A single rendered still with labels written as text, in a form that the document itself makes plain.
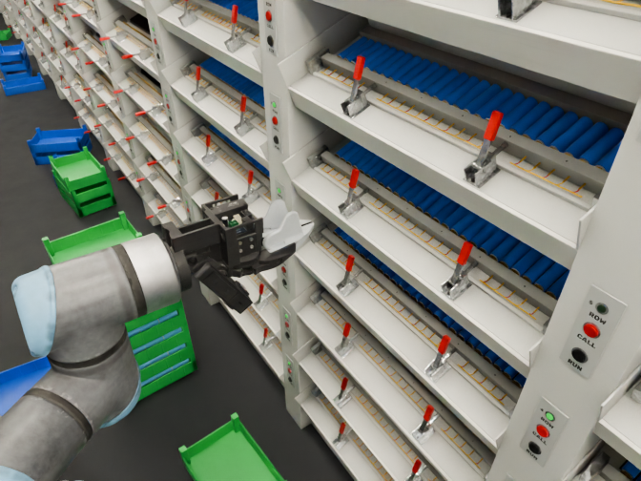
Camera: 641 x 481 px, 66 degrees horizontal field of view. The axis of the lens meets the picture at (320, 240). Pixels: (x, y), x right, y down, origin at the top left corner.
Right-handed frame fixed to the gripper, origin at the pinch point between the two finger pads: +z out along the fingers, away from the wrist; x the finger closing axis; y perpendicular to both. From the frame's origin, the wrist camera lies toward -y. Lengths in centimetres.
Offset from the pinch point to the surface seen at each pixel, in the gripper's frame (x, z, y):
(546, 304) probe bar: -26.6, 22.5, -5.3
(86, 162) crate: 226, 5, -89
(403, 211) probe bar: 2.1, 22.3, -5.4
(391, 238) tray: 1.1, 19.1, -9.4
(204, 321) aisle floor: 93, 14, -105
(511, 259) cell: -17.9, 25.8, -4.3
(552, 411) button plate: -35.1, 16.2, -14.5
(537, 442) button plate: -35.1, 16.5, -21.9
